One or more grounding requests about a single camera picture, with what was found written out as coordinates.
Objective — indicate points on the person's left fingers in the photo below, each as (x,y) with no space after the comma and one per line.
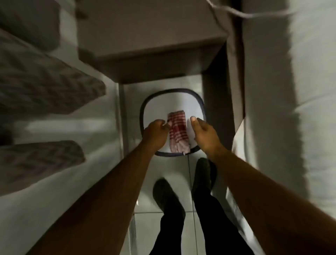
(166,125)

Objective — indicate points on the red white striped cloth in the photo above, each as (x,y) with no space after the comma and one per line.
(178,131)

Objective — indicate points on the person's left forearm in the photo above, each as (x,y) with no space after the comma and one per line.
(97,207)

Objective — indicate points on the person's right hand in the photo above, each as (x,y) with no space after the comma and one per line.
(207,136)

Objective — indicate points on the grey patterned pillow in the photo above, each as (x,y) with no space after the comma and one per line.
(28,21)
(44,81)
(36,163)

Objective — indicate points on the person's right dark shoe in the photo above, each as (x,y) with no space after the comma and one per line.
(203,176)

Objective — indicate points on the person's right leg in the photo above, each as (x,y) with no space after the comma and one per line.
(217,226)

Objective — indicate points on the person's left leg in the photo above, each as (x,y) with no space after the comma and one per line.
(170,233)

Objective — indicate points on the white laundry basket dark rim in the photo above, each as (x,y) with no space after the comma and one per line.
(173,105)

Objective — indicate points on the person's left hand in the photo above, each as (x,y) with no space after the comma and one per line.
(155,132)

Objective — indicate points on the person's leg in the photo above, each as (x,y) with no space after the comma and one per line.
(217,226)
(170,233)

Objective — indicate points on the person's right forearm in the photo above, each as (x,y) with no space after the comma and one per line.
(273,207)

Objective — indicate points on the white bed mattress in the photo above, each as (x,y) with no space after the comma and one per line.
(291,99)

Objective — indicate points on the person's dark shoe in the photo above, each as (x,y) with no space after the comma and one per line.
(203,176)
(165,195)

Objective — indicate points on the person's right thumb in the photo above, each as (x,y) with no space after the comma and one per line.
(194,124)

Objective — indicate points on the person's left dark shoe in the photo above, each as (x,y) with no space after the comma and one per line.
(165,195)

